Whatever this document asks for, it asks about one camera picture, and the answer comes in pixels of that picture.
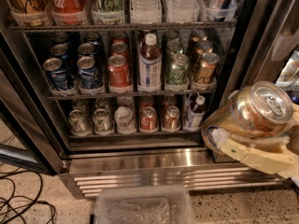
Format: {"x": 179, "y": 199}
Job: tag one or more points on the blue can far-left middle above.
{"x": 60, "y": 51}

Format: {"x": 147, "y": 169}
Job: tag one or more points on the tea bottle white cap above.
{"x": 150, "y": 62}

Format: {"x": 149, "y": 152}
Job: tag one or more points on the red can bottom shelf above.
{"x": 148, "y": 118}

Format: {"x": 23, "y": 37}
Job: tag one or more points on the small tea bottle bottom shelf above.
{"x": 196, "y": 112}

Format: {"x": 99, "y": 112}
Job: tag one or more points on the gold can bottom shelf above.
{"x": 171, "y": 117}

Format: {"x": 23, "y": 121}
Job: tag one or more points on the green can middle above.
{"x": 173, "y": 47}

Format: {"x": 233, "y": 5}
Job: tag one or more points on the wire shelf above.
{"x": 121, "y": 27}
{"x": 130, "y": 94}

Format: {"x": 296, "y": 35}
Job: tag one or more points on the orange gold can front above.
{"x": 257, "y": 111}

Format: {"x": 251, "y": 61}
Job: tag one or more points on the clear plastic bin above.
{"x": 167, "y": 204}

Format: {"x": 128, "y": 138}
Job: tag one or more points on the blue can far-left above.
{"x": 60, "y": 51}
{"x": 61, "y": 38}
{"x": 56, "y": 73}

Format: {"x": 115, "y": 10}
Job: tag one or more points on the silver green can bottom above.
{"x": 101, "y": 121}

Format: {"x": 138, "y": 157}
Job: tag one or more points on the red can back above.
{"x": 119, "y": 36}

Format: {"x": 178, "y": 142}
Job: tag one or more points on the red can front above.
{"x": 119, "y": 73}

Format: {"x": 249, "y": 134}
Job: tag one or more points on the middle wire shelf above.
{"x": 130, "y": 94}

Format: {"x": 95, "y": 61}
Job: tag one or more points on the blue pepsi can back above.
{"x": 93, "y": 38}

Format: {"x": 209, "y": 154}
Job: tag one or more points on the blue pepsi can middle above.
{"x": 87, "y": 49}

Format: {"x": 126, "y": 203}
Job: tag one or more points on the orange gold can back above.
{"x": 200, "y": 48}

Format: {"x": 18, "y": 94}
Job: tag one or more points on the top wire shelf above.
{"x": 121, "y": 27}

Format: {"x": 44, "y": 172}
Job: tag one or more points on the orange gold can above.
{"x": 257, "y": 111}
{"x": 206, "y": 68}
{"x": 200, "y": 48}

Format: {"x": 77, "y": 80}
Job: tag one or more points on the red can middle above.
{"x": 120, "y": 48}

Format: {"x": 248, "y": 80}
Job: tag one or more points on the blue can far-left front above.
{"x": 56, "y": 73}

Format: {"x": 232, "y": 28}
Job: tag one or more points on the fridge bottom steel grille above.
{"x": 193, "y": 168}

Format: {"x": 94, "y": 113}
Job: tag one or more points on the orange gold can middle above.
{"x": 206, "y": 68}

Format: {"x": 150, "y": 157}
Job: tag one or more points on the fridge right glass door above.
{"x": 265, "y": 36}

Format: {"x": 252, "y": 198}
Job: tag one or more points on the coca-cola can top shelf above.
{"x": 69, "y": 9}

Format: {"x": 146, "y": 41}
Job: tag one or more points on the blue pepsi can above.
{"x": 89, "y": 73}
{"x": 87, "y": 49}
{"x": 93, "y": 38}

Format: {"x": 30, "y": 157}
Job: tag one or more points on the silver green can bottom-left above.
{"x": 80, "y": 126}

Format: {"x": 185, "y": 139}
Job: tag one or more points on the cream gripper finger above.
{"x": 269, "y": 155}

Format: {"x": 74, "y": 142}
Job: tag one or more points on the blue pepsi can front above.
{"x": 89, "y": 73}

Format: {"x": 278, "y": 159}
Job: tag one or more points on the green can back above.
{"x": 170, "y": 35}

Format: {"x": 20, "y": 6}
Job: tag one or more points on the green can front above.
{"x": 177, "y": 68}

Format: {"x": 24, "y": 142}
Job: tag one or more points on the blue can far-left back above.
{"x": 61, "y": 38}

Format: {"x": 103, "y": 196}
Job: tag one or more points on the orange la croix can top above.
{"x": 31, "y": 10}

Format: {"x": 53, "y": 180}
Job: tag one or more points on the green la croix can top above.
{"x": 107, "y": 11}

